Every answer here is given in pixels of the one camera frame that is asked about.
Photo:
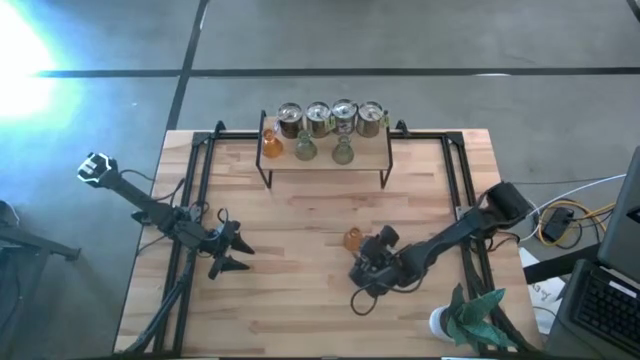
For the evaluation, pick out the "green plant in white pot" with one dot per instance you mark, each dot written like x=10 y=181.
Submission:
x=470 y=320

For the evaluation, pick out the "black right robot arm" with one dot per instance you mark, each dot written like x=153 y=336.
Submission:
x=460 y=230

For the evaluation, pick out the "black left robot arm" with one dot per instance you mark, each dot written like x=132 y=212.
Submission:
x=140 y=200

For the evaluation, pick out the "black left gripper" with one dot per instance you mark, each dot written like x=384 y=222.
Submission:
x=217 y=240

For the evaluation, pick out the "amber glass candlestick holder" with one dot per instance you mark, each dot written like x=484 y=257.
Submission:
x=352 y=239
x=272 y=146

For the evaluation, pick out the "black metal stand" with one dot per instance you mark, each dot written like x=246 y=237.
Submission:
x=30 y=240

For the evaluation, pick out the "clear glass candlestick holder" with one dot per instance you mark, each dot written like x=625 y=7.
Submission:
x=305 y=148
x=343 y=151

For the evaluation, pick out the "white paper sheet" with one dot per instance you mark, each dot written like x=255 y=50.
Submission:
x=545 y=295

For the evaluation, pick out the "wooden shelf with black legs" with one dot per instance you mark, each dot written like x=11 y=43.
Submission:
x=350 y=162

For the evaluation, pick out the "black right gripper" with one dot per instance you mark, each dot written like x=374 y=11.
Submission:
x=375 y=260

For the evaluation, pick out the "black aluminium rig frame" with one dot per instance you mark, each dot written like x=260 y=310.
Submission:
x=425 y=135

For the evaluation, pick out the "black power adapter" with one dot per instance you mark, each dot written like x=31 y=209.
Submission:
x=557 y=222

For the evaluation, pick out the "dark grey laptop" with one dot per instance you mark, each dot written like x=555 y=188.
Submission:
x=605 y=305

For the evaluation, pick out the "silver candle tin with label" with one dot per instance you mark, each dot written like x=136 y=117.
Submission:
x=370 y=119
x=290 y=120
x=344 y=116
x=318 y=119

